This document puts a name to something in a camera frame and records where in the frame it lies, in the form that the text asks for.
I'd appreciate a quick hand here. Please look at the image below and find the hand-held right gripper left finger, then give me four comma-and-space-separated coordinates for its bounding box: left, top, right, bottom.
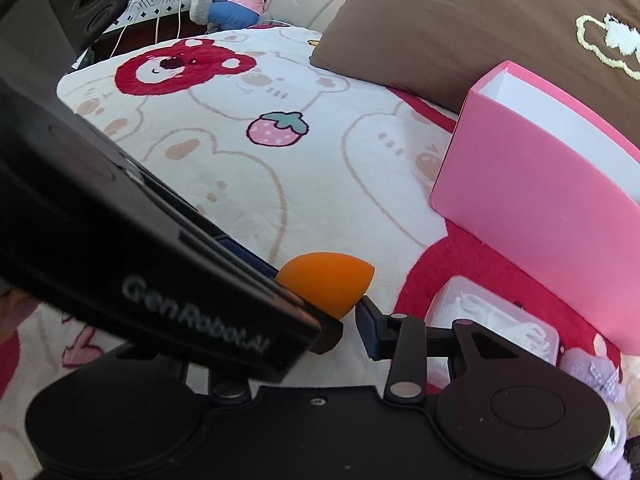
207, 367, 253, 405

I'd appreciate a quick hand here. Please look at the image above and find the orange makeup sponge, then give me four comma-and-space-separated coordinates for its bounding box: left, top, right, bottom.
276, 252, 376, 321

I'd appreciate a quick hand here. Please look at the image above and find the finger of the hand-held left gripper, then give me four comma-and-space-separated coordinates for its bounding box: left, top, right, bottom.
216, 237, 281, 283
300, 304, 346, 356

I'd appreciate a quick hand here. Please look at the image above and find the brown pillow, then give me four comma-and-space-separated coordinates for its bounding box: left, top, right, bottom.
309, 0, 640, 116

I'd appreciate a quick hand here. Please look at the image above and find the purple plush toy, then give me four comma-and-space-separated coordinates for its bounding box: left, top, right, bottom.
557, 347, 633, 480

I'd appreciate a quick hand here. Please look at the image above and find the person's left hand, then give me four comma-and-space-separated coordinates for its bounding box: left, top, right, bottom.
0, 291, 40, 335

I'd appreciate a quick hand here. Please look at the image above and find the clear plastic box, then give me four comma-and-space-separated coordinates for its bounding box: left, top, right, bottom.
425, 275, 562, 367

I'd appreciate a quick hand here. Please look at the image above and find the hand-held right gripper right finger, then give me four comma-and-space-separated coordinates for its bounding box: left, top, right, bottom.
355, 295, 518, 405

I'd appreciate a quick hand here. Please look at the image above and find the pink cardboard box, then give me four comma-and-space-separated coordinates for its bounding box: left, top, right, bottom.
429, 60, 640, 356

